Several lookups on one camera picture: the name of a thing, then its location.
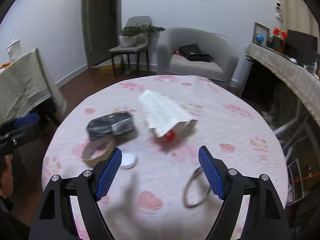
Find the white red SanDisk box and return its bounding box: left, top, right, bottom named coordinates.
left=138, top=90, right=197, bottom=142

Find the clear plastic ring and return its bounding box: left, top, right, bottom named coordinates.
left=183, top=166, right=212, bottom=209

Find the framed picture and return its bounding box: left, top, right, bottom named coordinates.
left=252, top=22, right=270, bottom=46

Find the potted green plant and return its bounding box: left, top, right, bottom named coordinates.
left=119, top=24, right=165, bottom=48

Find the grey dining chair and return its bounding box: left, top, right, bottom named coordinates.
left=108, top=16, right=151, bottom=77

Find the grey armchair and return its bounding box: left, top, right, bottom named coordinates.
left=156, top=28, right=238, bottom=89

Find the beige patterned tablecloth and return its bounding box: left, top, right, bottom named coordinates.
left=1, top=48, right=67, bottom=123

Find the person left hand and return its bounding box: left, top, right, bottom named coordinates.
left=1, top=155, right=14, bottom=199

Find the dark green door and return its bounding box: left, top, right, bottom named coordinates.
left=81, top=0, right=120, bottom=68

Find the black handbag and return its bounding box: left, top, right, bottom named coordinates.
left=178, top=44, right=213, bottom=62

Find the white kettle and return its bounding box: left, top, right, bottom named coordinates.
left=7, top=39, right=22, bottom=63

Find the black monitor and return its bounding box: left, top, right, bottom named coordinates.
left=284, top=30, right=318, bottom=65

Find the black Face tissue pack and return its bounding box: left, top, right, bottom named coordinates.
left=86, top=111, right=134, bottom=141

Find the pink cartoon tablecloth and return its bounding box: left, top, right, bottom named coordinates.
left=42, top=75, right=288, bottom=239

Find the brown cardboard tape ring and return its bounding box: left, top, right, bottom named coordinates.
left=81, top=139, right=116, bottom=168

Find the white security camera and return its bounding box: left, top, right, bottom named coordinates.
left=275, top=2, right=283, bottom=23

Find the small blue globe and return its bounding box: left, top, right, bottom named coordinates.
left=255, top=33, right=264, bottom=45

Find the white round lid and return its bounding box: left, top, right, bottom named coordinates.
left=120, top=153, right=137, bottom=170

